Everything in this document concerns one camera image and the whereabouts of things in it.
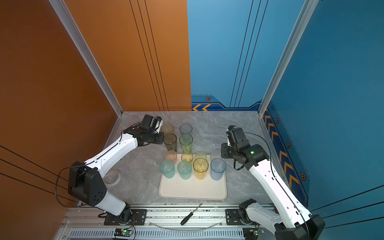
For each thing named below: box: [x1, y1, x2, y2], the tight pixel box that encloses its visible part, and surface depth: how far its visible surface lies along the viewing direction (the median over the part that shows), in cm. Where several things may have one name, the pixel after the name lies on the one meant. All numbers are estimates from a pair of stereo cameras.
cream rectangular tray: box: [158, 164, 228, 200], surface depth 86 cm
